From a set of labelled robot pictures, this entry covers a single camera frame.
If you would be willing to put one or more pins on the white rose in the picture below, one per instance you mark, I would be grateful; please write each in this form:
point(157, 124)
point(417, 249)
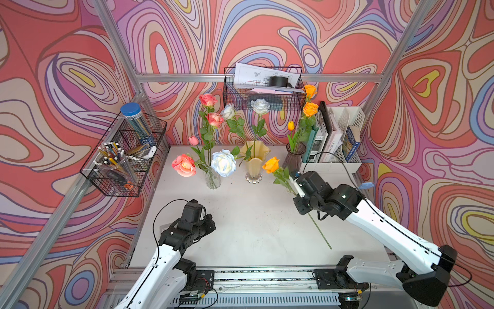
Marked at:
point(261, 107)
point(225, 162)
point(236, 125)

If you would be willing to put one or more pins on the black white magazine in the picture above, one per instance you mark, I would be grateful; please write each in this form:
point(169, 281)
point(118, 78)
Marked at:
point(320, 138)

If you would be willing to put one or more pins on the pink rose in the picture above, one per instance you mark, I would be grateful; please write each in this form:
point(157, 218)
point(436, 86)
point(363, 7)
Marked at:
point(186, 166)
point(214, 120)
point(208, 101)

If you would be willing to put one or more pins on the blue lid pencil jar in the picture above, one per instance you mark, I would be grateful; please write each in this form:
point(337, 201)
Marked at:
point(135, 118)

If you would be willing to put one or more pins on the purple ribbed glass vase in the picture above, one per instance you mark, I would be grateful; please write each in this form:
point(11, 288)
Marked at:
point(293, 160)

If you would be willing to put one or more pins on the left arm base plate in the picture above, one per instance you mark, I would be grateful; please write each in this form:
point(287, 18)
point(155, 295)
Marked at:
point(199, 281)

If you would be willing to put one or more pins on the small orange tulip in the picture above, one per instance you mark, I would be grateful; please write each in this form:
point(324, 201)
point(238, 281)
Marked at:
point(293, 136)

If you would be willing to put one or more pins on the black wire basket back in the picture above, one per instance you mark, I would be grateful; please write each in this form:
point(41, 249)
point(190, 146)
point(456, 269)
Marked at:
point(241, 98)

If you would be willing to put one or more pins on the black tape roll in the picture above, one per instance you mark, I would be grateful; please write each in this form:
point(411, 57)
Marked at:
point(279, 81)

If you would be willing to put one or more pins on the white plastic book organizer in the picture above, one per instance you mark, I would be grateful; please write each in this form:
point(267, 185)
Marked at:
point(345, 116)

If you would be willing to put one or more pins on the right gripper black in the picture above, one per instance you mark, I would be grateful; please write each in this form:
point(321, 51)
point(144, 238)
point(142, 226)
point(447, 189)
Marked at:
point(302, 209)

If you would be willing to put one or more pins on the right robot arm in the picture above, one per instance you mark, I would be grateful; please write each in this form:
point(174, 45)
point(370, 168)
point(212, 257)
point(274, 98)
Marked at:
point(423, 268)

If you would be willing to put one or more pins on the black wire basket left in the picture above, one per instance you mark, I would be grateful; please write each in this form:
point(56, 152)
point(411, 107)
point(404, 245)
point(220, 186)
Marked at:
point(140, 156)

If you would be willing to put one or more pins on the black wire basket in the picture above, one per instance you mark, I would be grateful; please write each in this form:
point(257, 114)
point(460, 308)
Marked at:
point(241, 98)
point(140, 156)

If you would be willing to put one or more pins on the white papers in basket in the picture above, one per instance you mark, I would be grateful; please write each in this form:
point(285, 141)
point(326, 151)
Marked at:
point(254, 77)

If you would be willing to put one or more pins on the clear glass vase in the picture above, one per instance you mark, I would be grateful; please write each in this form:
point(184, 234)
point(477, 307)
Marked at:
point(212, 178)

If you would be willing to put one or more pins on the pink book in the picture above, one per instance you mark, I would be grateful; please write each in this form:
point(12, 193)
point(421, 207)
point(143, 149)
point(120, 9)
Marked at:
point(334, 140)

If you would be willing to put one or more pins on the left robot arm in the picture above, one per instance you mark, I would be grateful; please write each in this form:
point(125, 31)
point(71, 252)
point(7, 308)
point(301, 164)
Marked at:
point(168, 273)

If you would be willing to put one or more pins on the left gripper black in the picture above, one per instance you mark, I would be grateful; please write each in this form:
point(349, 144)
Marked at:
point(210, 223)

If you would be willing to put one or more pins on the small pink rosebud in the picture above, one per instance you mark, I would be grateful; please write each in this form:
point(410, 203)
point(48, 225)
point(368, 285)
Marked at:
point(194, 142)

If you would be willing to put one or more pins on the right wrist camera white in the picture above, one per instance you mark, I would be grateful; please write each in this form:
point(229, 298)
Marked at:
point(297, 189)

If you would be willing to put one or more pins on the blue treehouse book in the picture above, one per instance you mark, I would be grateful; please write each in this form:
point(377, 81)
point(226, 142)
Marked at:
point(351, 142)

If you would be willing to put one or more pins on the teal green folder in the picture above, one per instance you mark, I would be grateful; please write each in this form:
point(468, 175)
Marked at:
point(309, 143)

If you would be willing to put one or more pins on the cup of pencils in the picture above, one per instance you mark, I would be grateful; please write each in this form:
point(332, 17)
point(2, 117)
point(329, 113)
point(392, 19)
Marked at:
point(112, 161)

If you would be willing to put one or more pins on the yellow ruffled vase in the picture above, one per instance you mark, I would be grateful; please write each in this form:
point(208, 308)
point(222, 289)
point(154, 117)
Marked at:
point(259, 152)

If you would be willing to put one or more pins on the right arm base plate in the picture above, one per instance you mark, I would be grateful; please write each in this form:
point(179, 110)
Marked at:
point(332, 279)

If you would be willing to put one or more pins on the orange rose tall stem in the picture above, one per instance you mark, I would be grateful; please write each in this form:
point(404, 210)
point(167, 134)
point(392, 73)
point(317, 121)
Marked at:
point(311, 92)

